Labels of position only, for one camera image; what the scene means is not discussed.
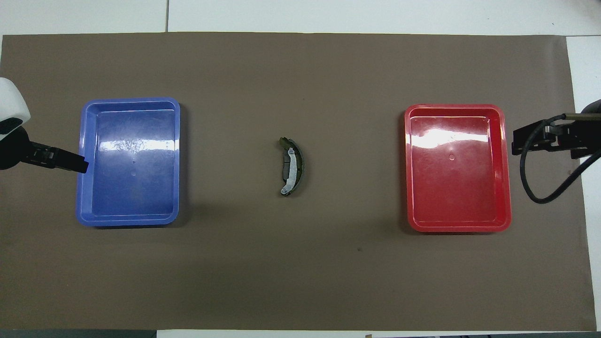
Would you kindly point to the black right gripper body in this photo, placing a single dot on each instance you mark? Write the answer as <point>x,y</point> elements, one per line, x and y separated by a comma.
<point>577,134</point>

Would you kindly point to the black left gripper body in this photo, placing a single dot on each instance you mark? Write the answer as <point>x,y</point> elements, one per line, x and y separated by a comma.
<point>14,150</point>

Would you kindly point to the dark brake pad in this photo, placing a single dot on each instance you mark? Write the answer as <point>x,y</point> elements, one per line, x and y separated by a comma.
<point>285,169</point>

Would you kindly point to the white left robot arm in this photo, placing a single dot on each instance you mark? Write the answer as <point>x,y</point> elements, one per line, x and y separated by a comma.
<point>11,103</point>

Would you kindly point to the blue plastic tray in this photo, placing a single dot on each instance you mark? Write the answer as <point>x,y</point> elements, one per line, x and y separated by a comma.
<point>136,188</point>

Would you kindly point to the red plastic tray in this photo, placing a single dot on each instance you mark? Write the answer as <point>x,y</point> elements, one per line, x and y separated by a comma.
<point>455,188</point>

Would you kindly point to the brown table mat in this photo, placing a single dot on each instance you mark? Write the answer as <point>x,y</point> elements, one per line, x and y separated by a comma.
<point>291,258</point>

